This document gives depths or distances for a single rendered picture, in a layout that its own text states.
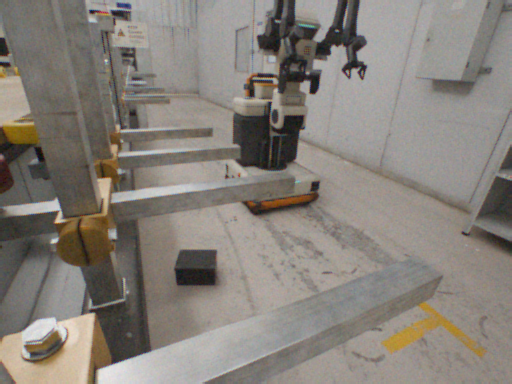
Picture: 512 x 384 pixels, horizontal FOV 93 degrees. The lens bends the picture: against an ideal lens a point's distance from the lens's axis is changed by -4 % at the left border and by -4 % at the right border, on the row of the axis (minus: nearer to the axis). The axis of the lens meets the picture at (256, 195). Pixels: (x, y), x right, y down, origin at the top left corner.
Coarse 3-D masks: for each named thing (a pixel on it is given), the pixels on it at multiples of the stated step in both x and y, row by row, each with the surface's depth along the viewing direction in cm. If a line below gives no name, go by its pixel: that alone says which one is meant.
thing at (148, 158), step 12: (120, 156) 53; (132, 156) 54; (144, 156) 55; (156, 156) 56; (168, 156) 57; (180, 156) 58; (192, 156) 60; (204, 156) 61; (216, 156) 62; (228, 156) 63; (36, 168) 47; (120, 168) 54; (132, 168) 55
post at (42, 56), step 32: (0, 0) 18; (32, 0) 19; (32, 32) 20; (64, 32) 23; (32, 64) 20; (64, 64) 21; (32, 96) 21; (64, 96) 22; (64, 128) 23; (64, 160) 24; (64, 192) 25; (96, 192) 28; (96, 288) 31
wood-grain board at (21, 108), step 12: (0, 84) 128; (12, 84) 132; (0, 96) 82; (12, 96) 84; (24, 96) 83; (0, 108) 60; (12, 108) 61; (24, 108) 61; (0, 120) 47; (0, 132) 42; (0, 144) 42
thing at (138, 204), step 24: (120, 192) 34; (144, 192) 35; (168, 192) 35; (192, 192) 36; (216, 192) 38; (240, 192) 39; (264, 192) 41; (288, 192) 44; (0, 216) 28; (24, 216) 28; (48, 216) 29; (120, 216) 33; (144, 216) 35; (0, 240) 28
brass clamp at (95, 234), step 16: (112, 192) 35; (64, 224) 26; (80, 224) 26; (96, 224) 26; (112, 224) 30; (64, 240) 25; (80, 240) 25; (96, 240) 26; (112, 240) 28; (64, 256) 25; (80, 256) 26; (96, 256) 27
